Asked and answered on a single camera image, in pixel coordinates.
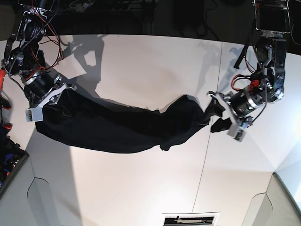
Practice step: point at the printed paper sheet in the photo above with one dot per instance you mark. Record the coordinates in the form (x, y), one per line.
(191, 219)

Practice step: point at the grey bin with clutter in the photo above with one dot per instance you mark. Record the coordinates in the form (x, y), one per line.
(12, 157)

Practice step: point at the grey right table bracket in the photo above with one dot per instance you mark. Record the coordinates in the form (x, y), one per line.
(275, 207)

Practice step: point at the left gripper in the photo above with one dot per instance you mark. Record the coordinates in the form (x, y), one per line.
(238, 107)

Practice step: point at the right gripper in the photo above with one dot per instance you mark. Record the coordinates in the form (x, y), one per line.
(52, 95)

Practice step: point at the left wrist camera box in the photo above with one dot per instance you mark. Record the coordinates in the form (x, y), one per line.
(236, 132)

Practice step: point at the black t-shirt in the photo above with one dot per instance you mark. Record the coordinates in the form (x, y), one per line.
(80, 122)

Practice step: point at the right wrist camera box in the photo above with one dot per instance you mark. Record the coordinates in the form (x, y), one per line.
(34, 114)

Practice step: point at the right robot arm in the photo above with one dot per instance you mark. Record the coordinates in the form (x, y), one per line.
(23, 57)

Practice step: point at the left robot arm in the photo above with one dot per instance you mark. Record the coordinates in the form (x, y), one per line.
(265, 84)

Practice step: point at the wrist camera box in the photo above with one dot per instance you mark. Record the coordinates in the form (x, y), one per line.
(236, 132)
(34, 114)

